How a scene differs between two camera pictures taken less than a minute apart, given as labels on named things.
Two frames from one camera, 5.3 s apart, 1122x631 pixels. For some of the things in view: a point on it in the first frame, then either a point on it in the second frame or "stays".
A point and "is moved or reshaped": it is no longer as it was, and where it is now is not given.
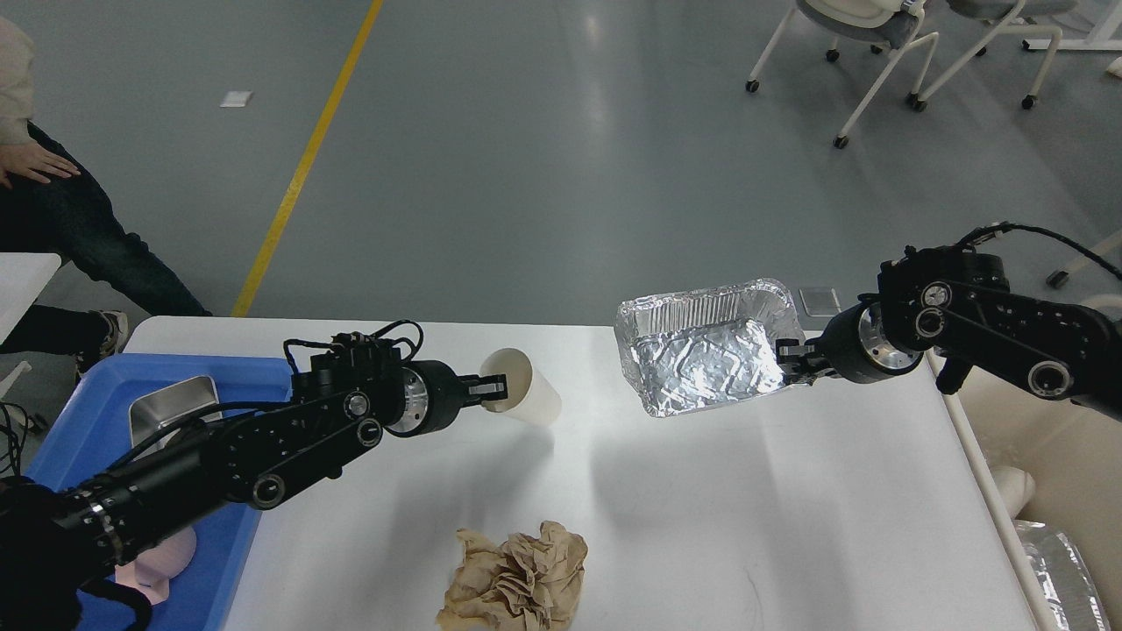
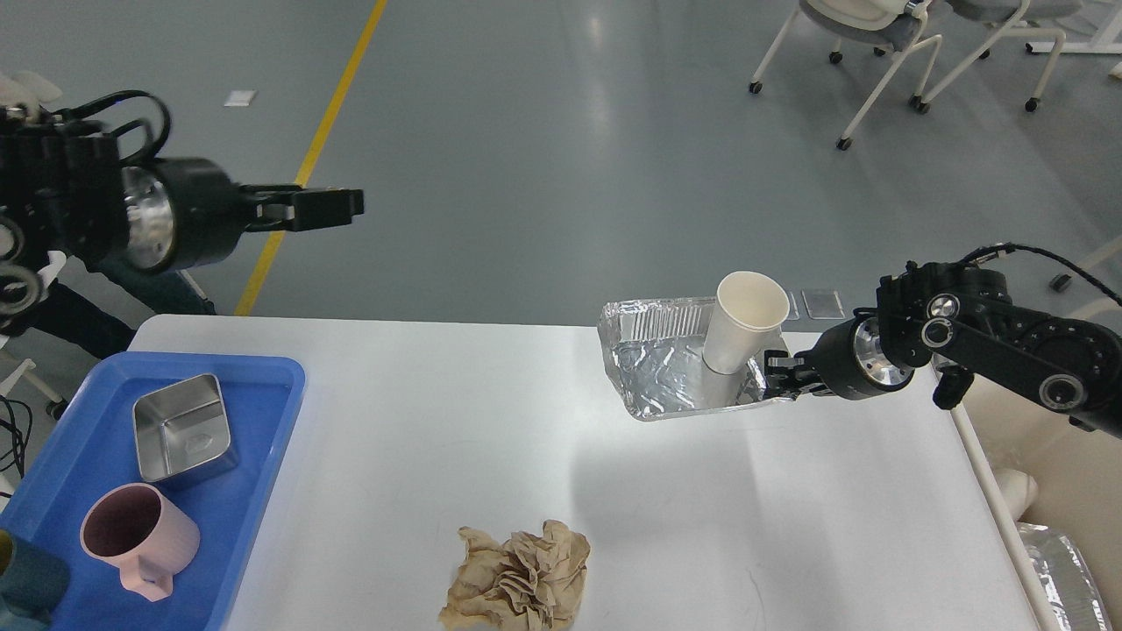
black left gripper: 429,397 -> 181,213
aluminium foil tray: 694,348 is moved or reshaped
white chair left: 894,24 stays
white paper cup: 531,398 -> 749,312
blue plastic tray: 92,430 stays
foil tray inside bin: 1063,577 stays
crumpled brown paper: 526,584 stays
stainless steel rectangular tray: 187,397 stays
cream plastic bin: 1050,460 stays
